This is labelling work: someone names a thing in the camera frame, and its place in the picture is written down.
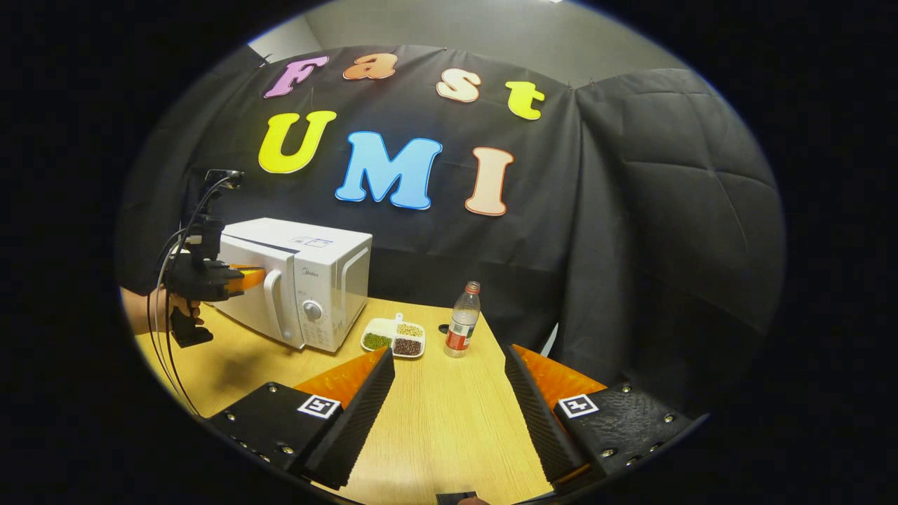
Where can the white divided bean dish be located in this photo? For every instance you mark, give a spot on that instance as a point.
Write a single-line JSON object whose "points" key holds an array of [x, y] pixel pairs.
{"points": [[382, 326]]}

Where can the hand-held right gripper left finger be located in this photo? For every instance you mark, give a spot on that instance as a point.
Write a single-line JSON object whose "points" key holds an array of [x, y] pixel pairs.
{"points": [[354, 424]]}

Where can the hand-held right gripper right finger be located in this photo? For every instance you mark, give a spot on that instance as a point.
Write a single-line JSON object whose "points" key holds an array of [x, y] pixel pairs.
{"points": [[539, 424]]}

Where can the white microwave oven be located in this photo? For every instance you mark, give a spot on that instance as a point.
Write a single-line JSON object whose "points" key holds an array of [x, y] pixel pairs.
{"points": [[330, 280]]}

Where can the clear bottle with red label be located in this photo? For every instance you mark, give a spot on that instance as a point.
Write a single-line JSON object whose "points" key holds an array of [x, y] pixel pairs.
{"points": [[461, 330]]}

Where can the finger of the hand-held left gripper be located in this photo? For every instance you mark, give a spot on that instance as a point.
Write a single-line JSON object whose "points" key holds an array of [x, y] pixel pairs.
{"points": [[251, 277]]}

